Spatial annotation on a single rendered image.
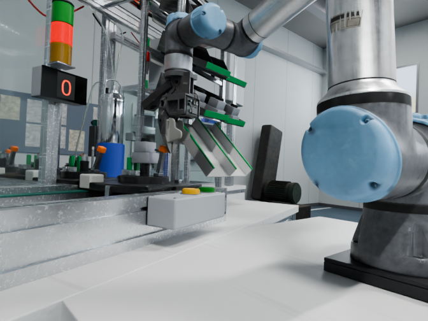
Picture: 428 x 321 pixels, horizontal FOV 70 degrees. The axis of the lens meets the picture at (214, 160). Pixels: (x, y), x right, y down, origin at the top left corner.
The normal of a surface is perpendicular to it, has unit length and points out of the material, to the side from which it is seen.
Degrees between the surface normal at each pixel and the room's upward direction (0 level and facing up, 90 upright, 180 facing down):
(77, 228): 90
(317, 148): 98
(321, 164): 98
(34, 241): 90
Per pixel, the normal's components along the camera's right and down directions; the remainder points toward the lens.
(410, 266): -0.38, -0.04
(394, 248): -0.60, -0.34
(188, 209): 0.88, 0.03
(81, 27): 0.65, 0.01
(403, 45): -0.75, -0.04
